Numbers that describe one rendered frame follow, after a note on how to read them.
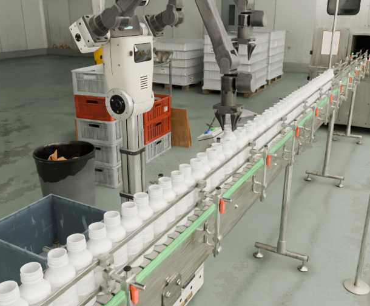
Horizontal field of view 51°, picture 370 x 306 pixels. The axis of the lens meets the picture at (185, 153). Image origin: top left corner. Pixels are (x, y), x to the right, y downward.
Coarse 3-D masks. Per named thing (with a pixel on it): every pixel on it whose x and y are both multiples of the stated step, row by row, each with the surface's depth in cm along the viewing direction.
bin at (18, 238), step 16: (32, 208) 143; (48, 208) 150; (64, 208) 148; (80, 208) 144; (96, 208) 139; (0, 224) 132; (16, 224) 138; (32, 224) 144; (48, 224) 151; (64, 224) 151; (80, 224) 147; (0, 240) 120; (16, 240) 139; (32, 240) 146; (48, 240) 153; (64, 240) 154; (0, 256) 123; (16, 256) 118; (32, 256) 113; (0, 272) 126; (16, 272) 121
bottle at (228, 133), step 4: (228, 124) 149; (224, 128) 147; (228, 128) 146; (224, 132) 147; (228, 132) 146; (232, 132) 147; (224, 136) 147; (228, 136) 147; (232, 136) 147; (232, 140) 146; (236, 140) 148; (232, 144) 147; (236, 144) 148; (232, 148) 147; (236, 148) 149; (236, 156) 150; (236, 160) 150; (236, 164) 150; (232, 168) 150
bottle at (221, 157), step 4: (212, 144) 139; (216, 144) 140; (220, 144) 139; (216, 148) 137; (220, 148) 138; (220, 152) 138; (220, 156) 138; (220, 160) 138; (220, 164) 138; (220, 172) 140; (220, 176) 140; (220, 180) 141
